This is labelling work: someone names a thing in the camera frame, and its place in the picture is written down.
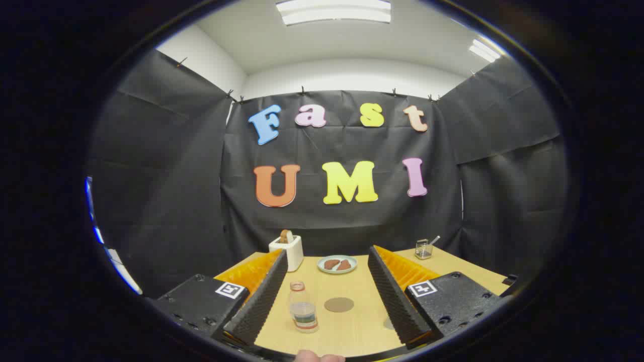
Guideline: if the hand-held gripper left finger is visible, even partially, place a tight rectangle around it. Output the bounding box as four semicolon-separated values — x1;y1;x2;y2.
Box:
148;248;289;348

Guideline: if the pale green plate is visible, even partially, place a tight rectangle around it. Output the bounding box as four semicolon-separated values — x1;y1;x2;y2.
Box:
317;255;358;275

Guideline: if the wooden table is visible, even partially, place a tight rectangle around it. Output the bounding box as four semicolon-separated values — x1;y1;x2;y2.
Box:
214;245;509;358

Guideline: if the round brown coaster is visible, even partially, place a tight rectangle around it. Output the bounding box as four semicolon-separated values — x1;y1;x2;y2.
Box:
324;297;354;313

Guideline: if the black backdrop cloth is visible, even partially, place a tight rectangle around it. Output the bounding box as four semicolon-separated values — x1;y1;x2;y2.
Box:
88;48;569;300

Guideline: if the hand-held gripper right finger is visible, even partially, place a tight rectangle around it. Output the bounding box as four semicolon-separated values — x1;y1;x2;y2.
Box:
367;245;505;350

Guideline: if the white toaster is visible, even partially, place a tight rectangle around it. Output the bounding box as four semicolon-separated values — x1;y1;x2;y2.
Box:
269;234;304;273

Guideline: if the clear plastic juice bottle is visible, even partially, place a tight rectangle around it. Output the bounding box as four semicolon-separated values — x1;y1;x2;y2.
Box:
288;281;319;334

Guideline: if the small ceiling light panel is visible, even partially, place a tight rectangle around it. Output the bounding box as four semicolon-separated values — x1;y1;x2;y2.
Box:
469;39;502;63

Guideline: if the large ceiling light panel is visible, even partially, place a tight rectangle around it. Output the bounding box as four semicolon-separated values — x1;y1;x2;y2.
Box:
276;0;392;26

